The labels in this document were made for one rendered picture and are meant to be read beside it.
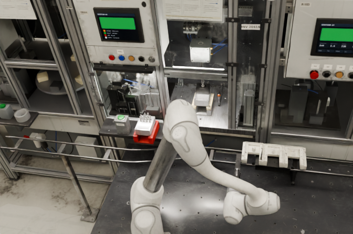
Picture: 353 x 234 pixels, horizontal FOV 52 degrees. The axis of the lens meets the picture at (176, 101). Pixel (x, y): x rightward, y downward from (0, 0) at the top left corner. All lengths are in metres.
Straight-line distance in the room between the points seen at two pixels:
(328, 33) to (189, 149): 0.85
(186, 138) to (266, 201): 0.59
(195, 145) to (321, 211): 1.02
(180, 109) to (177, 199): 0.79
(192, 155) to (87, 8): 0.97
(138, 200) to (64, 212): 1.35
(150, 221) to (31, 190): 1.82
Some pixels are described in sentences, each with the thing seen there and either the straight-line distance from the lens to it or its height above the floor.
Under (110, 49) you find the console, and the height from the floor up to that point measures 1.47.
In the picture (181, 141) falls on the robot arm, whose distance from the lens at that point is 1.48.
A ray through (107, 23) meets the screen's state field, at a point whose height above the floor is 1.65.
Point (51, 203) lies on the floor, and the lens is 3.35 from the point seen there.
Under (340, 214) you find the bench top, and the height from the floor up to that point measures 0.68.
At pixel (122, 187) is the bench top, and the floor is 0.68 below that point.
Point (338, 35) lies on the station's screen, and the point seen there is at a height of 1.62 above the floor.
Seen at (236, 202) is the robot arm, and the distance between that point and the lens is 1.93.
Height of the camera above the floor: 2.55
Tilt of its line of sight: 41 degrees down
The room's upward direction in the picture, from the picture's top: 7 degrees counter-clockwise
